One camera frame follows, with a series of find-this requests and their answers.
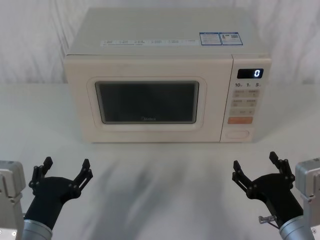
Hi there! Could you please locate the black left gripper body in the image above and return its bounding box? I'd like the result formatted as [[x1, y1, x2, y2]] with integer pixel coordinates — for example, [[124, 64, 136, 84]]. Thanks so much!
[[23, 175, 81, 230]]

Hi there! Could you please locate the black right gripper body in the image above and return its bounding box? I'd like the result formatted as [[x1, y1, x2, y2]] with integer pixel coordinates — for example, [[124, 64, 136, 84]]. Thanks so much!
[[245, 173, 305, 226]]

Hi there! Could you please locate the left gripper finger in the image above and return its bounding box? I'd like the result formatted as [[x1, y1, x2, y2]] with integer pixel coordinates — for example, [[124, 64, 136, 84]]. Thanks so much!
[[28, 156, 54, 195], [67, 158, 94, 198]]

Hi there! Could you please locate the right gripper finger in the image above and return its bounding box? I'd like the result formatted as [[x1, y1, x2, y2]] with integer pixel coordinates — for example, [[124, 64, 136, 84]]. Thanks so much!
[[231, 160, 259, 200], [268, 151, 296, 190]]

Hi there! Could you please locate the oven control panel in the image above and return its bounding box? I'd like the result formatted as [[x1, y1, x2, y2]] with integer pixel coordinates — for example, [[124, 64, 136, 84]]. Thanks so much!
[[219, 54, 273, 144]]

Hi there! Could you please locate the white table cloth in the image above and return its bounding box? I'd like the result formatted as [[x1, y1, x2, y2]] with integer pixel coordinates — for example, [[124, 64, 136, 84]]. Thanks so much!
[[0, 81, 320, 240]]

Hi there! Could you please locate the white curtain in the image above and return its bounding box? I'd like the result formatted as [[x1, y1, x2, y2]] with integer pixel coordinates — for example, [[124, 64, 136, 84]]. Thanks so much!
[[0, 0, 320, 86]]

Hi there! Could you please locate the cream microwave oven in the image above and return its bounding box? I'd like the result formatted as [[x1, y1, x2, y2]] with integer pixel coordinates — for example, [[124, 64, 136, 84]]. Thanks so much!
[[63, 6, 273, 144]]

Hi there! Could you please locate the thin dark cable silver plug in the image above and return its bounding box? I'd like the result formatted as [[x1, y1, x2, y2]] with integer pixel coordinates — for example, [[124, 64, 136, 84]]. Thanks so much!
[[258, 215, 282, 230]]

